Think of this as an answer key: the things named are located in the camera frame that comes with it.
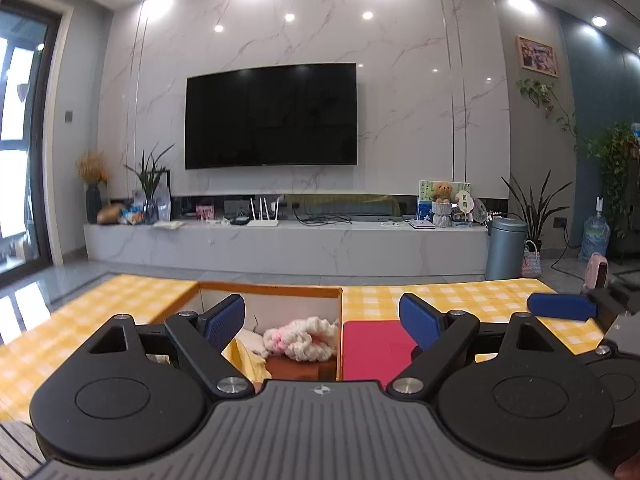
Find bushy green ivy plant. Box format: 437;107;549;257
585;122;640;238

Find pink white chunky yarn plush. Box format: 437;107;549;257
262;316;341;362

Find orange cardboard box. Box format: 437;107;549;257
165;280;344;383

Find white marble television console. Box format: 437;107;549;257
82;220;490;278

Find black cables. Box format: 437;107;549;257
292;205;353;225

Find woven pastel basket bag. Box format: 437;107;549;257
521;240;543;278

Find blue-grey trash can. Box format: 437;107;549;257
485;217;529;281

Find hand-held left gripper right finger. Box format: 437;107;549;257
386;293;564;401

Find teddy bear bouquet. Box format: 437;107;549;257
430;182;455;229

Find red lidded box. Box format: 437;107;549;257
341;320;426;383

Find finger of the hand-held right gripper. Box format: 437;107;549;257
526;291;608;322

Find wooden slatted bench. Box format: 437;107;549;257
0;420;46;480

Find pink space heater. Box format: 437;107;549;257
582;252;610;291

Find cream cloth pouch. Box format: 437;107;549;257
239;327;268;356

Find potted snake plant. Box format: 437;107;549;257
501;170;573;253

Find dark vase with dried flowers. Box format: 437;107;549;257
75;151;111;225

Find white router with antennas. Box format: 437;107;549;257
247;197;281;227

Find black framed glass door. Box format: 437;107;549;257
0;0;66;271

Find black wall television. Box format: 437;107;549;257
184;63;359;171

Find hanging ivy vine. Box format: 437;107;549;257
517;77;578;148

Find brown chocolate-shaped plush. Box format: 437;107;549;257
265;355;337;382

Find framed wall picture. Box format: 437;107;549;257
516;35;559;79

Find blue water jug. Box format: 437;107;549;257
579;197;612;262

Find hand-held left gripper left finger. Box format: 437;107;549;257
84;293;256;402

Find green plant in glass vase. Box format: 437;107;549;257
124;144;175;225

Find yellow checked tablecloth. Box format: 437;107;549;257
0;274;608;423

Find yellow soft cloth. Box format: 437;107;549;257
222;337;273;383

